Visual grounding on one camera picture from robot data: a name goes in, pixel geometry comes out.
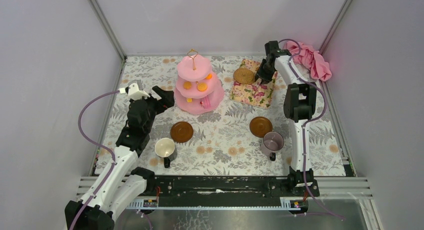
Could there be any round orange cookie toy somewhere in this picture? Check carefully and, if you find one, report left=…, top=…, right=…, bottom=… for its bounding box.
left=183, top=81, right=192, bottom=90

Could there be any crumpled pink cloth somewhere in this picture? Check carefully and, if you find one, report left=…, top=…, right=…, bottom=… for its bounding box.
left=283, top=40, right=332, bottom=82

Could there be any pink cake slice toy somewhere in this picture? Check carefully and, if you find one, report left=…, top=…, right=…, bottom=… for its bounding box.
left=199, top=98, right=211, bottom=110

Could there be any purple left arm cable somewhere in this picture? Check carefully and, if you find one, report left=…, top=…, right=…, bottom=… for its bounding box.
left=68, top=90, right=128, bottom=230

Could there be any round woven brown coaster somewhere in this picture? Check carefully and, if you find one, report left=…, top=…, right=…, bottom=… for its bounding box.
left=233, top=67, right=255, bottom=84

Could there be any mauve mug black handle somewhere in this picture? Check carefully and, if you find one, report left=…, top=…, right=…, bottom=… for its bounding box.
left=260, top=131, right=284, bottom=162

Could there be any cream mug black handle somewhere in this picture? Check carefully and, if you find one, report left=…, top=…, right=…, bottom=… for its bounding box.
left=154, top=137, right=178, bottom=169

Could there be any small orange cookie toy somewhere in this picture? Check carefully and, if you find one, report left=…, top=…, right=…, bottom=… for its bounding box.
left=197, top=82, right=208, bottom=92

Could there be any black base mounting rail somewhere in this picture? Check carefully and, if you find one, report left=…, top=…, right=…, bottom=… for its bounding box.
left=135, top=175, right=320, bottom=210

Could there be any orange star cookie toy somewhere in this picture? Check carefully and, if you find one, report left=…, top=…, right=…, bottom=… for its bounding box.
left=205, top=73, right=213, bottom=80

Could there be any floral tablecloth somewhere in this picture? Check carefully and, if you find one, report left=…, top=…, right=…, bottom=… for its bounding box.
left=102, top=56, right=346, bottom=177

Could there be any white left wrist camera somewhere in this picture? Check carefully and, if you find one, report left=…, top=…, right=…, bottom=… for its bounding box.
left=118, top=80, right=150, bottom=101

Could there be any floral rectangular serving tray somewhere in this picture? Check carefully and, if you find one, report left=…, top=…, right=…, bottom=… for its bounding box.
left=229, top=71, right=278, bottom=109

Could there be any brown saucer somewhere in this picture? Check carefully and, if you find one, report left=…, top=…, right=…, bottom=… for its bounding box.
left=170, top=121, right=194, bottom=143
left=249, top=116, right=273, bottom=138

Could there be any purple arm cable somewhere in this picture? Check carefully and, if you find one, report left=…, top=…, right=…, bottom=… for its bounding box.
left=68, top=90, right=128, bottom=230
left=278, top=38, right=346, bottom=221

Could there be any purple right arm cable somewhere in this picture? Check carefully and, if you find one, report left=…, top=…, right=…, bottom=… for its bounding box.
left=278, top=38, right=346, bottom=221

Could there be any pink three-tier cake stand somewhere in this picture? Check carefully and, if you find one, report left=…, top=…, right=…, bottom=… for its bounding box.
left=174, top=49, right=225, bottom=115

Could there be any brown saucer left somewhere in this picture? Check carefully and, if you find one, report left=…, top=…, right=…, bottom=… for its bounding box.
left=170, top=121, right=194, bottom=143

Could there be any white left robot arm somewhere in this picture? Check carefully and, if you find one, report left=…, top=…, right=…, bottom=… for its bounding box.
left=64, top=84, right=175, bottom=230

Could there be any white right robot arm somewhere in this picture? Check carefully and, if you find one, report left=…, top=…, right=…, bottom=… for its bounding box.
left=254, top=40, right=317, bottom=196

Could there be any brown saucer right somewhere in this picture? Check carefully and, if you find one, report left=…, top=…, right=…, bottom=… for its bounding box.
left=249, top=116, right=273, bottom=138

